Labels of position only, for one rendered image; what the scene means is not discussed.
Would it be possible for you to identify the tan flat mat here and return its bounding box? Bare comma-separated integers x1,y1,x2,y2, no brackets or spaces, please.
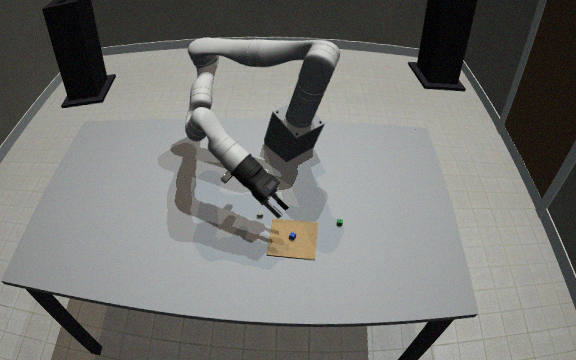
267,218,318,260

